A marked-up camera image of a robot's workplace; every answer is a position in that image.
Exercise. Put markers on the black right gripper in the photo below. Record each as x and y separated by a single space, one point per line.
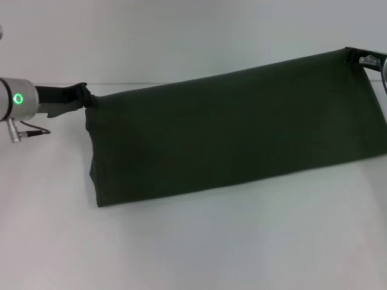
370 59

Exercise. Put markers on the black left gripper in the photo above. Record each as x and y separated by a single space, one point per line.
57 96

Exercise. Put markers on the dark green shirt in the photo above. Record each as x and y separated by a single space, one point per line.
236 133

